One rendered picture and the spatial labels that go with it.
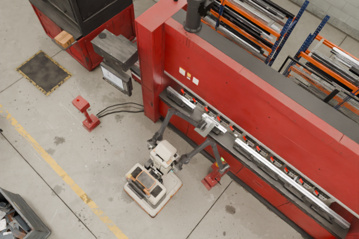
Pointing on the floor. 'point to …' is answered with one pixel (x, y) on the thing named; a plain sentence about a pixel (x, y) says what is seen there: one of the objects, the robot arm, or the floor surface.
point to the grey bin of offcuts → (19, 218)
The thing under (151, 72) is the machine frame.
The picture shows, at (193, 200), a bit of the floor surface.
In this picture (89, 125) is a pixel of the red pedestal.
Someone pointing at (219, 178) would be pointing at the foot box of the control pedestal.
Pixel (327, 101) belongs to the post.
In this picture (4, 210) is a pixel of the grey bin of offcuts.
